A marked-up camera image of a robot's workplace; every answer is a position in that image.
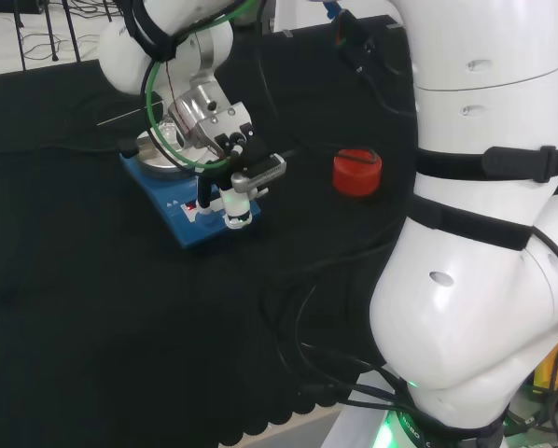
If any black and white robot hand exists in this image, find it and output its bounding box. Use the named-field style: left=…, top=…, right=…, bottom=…
left=196, top=122, right=281, bottom=231

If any heater with blue base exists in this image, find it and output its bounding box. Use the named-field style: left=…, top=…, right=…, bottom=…
left=119, top=129, right=262, bottom=252

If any red plastic screw cap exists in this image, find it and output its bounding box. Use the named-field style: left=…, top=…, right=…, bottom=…
left=331, top=148, right=384, bottom=198

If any thin glass rod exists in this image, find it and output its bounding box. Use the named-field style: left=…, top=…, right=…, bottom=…
left=96, top=108, right=150, bottom=128

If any black bench cloth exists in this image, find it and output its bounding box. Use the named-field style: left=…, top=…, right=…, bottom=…
left=0, top=13, right=423, bottom=448

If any black tripod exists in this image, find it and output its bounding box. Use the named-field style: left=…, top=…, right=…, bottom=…
left=11, top=0, right=121, bottom=72

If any yellow stop button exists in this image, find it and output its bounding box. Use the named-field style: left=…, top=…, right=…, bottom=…
left=532, top=331, right=558, bottom=399

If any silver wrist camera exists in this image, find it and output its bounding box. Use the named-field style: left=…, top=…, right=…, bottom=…
left=230, top=153, right=288, bottom=194

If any black cable with plug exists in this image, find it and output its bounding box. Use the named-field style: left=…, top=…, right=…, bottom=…
left=253, top=18, right=384, bottom=167

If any black cable adapter box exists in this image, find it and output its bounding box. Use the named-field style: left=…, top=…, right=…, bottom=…
left=333, top=8, right=379, bottom=75

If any black cable bundle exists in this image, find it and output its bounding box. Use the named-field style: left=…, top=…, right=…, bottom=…
left=258, top=260, right=413, bottom=414

